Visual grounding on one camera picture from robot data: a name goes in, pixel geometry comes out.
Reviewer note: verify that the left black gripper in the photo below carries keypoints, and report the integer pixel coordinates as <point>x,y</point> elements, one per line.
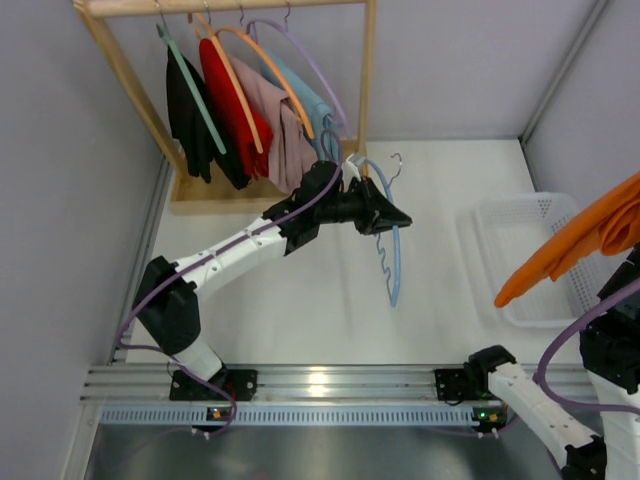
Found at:
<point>367,208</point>

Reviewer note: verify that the light blue hanger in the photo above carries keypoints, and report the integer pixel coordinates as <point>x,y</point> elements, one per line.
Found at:
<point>391,264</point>

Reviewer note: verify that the orange trousers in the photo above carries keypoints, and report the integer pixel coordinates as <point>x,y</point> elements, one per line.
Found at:
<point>610,226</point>

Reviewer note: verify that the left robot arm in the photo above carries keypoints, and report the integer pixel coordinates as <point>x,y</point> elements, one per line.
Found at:
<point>167,302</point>

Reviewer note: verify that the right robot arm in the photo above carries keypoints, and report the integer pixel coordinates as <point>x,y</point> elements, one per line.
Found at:
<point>597,440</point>

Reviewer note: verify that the light blue trousers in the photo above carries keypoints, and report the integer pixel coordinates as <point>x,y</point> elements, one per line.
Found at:
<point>320,114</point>

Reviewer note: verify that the black trousers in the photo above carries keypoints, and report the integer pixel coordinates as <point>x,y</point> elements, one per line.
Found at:
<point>190,130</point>

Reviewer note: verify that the red trousers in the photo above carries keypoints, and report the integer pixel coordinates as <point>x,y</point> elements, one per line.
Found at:
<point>227,108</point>

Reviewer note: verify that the orange hanger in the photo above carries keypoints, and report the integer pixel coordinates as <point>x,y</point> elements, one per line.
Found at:
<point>274,68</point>

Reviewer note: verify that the peach hanger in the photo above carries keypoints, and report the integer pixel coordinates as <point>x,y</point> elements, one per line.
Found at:
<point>234,82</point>

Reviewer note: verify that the green hanger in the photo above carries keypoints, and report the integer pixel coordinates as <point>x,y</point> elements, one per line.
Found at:
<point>164,34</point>

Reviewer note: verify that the white plastic basket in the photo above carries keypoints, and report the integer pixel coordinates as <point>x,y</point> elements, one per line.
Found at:
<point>499,234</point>

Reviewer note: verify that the wooden clothes rack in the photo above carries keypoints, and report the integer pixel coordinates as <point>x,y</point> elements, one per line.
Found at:
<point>187,196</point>

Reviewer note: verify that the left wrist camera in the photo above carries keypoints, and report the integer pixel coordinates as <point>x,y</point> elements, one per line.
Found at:
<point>351,168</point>

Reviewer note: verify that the pink drawstring trousers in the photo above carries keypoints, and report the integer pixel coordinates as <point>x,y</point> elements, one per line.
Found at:
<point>290,155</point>

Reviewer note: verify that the slotted cable duct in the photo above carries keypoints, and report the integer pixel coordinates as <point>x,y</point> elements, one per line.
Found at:
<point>334,415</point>

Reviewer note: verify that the aluminium mounting rail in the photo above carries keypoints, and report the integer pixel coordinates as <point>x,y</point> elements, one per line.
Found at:
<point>285,383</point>

